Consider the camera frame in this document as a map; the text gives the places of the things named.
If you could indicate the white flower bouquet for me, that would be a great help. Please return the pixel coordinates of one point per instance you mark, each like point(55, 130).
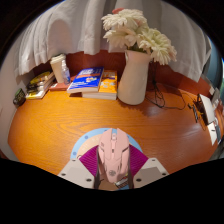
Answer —
point(140, 35)

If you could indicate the cream tumbler with lid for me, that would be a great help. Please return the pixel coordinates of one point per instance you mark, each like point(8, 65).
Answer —
point(56, 68)

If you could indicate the pink computer mouse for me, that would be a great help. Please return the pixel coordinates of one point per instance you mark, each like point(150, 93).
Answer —
point(113, 153)

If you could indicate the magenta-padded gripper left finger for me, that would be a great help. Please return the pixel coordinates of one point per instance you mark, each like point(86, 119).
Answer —
point(76, 173)

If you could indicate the yellow and white book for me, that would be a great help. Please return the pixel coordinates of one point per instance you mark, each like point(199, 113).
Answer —
point(36, 94)

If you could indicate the dark green mug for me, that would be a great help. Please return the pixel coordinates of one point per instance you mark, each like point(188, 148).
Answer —
point(19, 97)

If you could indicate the white paper card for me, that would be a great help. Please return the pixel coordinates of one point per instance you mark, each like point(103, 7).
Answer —
point(212, 133)

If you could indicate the white curtain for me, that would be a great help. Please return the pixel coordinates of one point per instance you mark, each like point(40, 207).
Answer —
point(73, 26)

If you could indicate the black and yellow book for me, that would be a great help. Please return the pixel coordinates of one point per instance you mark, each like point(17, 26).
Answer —
point(40, 77)

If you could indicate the window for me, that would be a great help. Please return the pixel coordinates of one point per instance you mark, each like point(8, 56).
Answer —
point(216, 66)

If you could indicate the dark book with white pages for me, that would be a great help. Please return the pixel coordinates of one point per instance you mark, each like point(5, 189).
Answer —
point(37, 89)
point(38, 85)

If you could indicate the orange book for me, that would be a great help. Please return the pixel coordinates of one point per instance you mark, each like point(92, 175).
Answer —
point(109, 83)

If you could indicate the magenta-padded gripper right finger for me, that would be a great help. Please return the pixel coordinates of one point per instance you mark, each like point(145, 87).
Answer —
point(151, 171)

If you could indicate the red book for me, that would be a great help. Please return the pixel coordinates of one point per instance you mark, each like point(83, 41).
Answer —
point(58, 87)

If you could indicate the white ceramic vase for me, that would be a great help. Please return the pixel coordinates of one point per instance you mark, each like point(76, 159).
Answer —
point(134, 81)

